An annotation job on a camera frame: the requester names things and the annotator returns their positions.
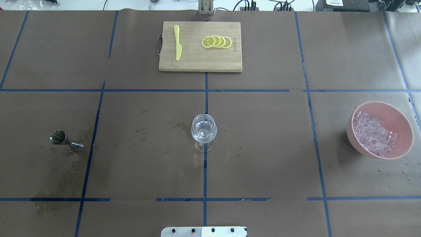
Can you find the pink bowl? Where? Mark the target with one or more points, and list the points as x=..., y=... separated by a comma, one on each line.
x=394, y=121

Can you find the steel cocktail jigger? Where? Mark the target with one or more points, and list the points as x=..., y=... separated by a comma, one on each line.
x=59, y=137

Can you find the aluminium frame post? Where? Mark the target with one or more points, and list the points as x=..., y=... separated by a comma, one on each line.
x=206, y=7

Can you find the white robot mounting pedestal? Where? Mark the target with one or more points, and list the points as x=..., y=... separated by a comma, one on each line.
x=205, y=231

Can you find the bamboo cutting board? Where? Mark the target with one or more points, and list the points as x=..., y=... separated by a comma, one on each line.
x=194, y=57

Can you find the clear ice cubes pile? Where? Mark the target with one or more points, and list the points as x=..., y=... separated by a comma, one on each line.
x=371, y=132

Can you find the yellow plastic knife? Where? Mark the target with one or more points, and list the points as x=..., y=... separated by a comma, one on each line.
x=176, y=30

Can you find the clear plastic bag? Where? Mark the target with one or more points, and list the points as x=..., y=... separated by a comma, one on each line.
x=37, y=5

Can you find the black power box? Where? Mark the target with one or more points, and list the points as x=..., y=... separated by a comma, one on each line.
x=342, y=6

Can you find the clear wine glass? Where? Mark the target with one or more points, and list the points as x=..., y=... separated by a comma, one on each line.
x=204, y=130

